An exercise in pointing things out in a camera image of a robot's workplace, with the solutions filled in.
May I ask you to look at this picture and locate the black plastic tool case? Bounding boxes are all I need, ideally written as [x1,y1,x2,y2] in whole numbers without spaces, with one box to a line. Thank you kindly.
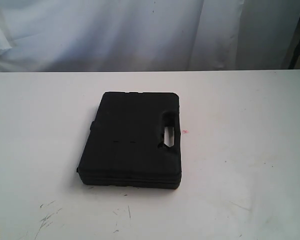
[76,91,182,190]

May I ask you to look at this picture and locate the white backdrop curtain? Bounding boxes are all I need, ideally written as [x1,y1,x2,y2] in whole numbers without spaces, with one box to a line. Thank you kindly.
[0,0,300,72]

